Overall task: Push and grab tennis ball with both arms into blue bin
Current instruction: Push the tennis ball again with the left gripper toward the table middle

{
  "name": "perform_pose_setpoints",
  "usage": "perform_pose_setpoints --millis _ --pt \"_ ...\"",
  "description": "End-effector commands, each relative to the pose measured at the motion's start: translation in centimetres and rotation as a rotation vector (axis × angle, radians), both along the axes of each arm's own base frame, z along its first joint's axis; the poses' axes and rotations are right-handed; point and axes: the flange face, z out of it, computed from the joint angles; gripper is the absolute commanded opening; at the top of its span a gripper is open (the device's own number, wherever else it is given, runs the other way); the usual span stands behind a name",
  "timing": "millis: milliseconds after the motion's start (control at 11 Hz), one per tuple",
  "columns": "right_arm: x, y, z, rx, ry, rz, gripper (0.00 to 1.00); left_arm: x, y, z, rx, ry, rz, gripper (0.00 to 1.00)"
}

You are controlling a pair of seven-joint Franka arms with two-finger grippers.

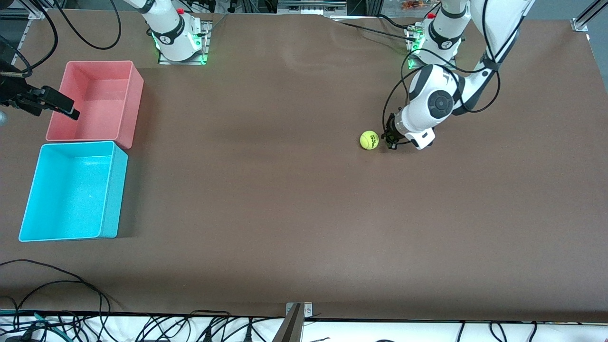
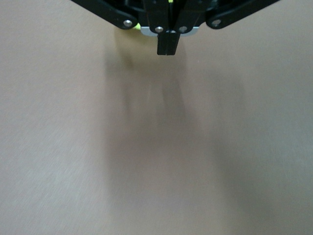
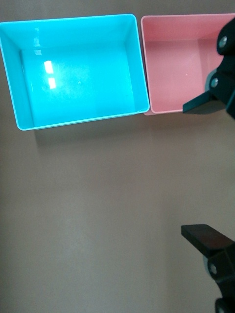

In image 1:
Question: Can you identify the pink plastic bin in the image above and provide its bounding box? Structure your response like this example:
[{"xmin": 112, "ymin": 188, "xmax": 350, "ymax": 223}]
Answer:
[{"xmin": 46, "ymin": 60, "xmax": 144, "ymax": 150}]

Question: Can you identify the blue plastic bin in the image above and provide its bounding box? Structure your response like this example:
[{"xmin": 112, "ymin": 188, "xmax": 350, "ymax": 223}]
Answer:
[{"xmin": 19, "ymin": 141, "xmax": 129, "ymax": 243}]

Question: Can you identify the grey equipment box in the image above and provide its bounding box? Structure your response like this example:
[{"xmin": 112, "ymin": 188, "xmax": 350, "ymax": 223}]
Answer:
[{"xmin": 277, "ymin": 0, "xmax": 347, "ymax": 15}]

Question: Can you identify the aluminium frame profile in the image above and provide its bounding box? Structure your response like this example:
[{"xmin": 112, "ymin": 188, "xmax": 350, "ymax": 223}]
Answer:
[
  {"xmin": 571, "ymin": 0, "xmax": 608, "ymax": 32},
  {"xmin": 0, "ymin": 7, "xmax": 48, "ymax": 67}
]

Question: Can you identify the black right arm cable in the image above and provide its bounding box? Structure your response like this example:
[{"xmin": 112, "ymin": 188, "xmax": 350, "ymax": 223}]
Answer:
[{"xmin": 0, "ymin": 0, "xmax": 122, "ymax": 76}]

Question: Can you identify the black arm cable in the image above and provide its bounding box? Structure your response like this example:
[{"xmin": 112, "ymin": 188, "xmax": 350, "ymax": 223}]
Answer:
[
  {"xmin": 0, "ymin": 0, "xmax": 122, "ymax": 76},
  {"xmin": 382, "ymin": 0, "xmax": 502, "ymax": 143}
]

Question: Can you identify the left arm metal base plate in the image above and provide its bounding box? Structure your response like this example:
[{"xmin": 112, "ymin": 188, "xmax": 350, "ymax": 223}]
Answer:
[{"xmin": 408, "ymin": 55, "xmax": 457, "ymax": 71}]

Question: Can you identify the black base cable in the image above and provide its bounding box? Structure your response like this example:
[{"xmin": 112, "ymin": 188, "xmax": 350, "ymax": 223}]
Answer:
[
  {"xmin": 377, "ymin": 14, "xmax": 412, "ymax": 30},
  {"xmin": 332, "ymin": 19, "xmax": 418, "ymax": 42}
]

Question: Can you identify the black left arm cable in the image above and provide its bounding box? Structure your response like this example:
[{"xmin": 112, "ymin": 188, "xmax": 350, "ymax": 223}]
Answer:
[{"xmin": 382, "ymin": 0, "xmax": 502, "ymax": 143}]

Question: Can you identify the long black looped cable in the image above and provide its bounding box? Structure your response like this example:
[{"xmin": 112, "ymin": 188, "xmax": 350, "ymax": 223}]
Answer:
[{"xmin": 0, "ymin": 259, "xmax": 112, "ymax": 315}]

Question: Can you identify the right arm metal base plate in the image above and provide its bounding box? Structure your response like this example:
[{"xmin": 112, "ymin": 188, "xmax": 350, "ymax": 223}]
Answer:
[{"xmin": 158, "ymin": 20, "xmax": 213, "ymax": 66}]

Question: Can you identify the short black looped cable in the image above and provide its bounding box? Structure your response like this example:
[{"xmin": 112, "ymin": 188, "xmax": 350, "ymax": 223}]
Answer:
[{"xmin": 9, "ymin": 280, "xmax": 105, "ymax": 328}]

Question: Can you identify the thin grey cable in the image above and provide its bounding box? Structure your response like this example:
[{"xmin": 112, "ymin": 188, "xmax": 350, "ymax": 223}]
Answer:
[{"xmin": 202, "ymin": 13, "xmax": 229, "ymax": 36}]

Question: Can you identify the small metal bracket plate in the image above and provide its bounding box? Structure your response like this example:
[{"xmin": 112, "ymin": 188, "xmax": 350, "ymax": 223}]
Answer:
[{"xmin": 285, "ymin": 302, "xmax": 313, "ymax": 318}]

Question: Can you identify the teal cable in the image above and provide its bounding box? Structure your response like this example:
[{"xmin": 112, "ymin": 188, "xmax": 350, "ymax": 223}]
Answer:
[{"xmin": 33, "ymin": 313, "xmax": 65, "ymax": 333}]

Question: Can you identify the aluminium camera post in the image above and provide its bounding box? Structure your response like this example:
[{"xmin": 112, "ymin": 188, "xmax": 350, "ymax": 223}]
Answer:
[{"xmin": 272, "ymin": 304, "xmax": 304, "ymax": 342}]

